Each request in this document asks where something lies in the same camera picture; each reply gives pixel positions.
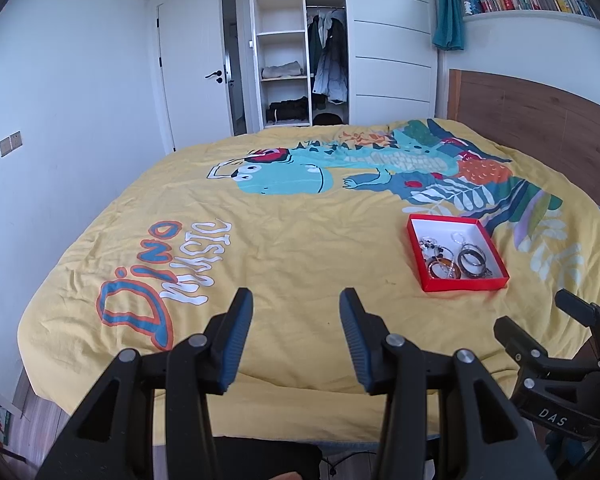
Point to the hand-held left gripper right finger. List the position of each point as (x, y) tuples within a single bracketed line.
[(354, 335)]

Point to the wooden headboard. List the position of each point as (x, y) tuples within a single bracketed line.
[(540, 120)]

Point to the white door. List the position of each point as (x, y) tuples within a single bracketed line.
[(190, 60)]

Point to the white wardrobe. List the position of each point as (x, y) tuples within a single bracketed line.
[(390, 35)]

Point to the yellow dinosaur printed blanket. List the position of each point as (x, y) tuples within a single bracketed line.
[(305, 235)]

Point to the hanging jackets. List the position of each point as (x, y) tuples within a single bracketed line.
[(330, 65)]

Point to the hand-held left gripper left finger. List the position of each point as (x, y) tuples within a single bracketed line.
[(237, 335)]

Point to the teal curtain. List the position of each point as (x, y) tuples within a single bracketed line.
[(447, 10)]

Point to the folded light clothes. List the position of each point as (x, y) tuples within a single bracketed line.
[(282, 70)]

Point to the folded dark clothes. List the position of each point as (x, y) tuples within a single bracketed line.
[(287, 110)]

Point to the red jewelry box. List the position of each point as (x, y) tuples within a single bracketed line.
[(480, 232)]

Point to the orange brown bangle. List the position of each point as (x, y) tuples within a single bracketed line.
[(432, 270)]

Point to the dark bundle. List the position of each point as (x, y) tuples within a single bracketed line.
[(327, 119)]

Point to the dark brown thick bangle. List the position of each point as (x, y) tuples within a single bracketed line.
[(461, 260)]

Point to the silver hoop earring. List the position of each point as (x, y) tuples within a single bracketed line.
[(455, 237)]

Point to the wall switch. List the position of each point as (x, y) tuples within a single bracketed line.
[(10, 143)]

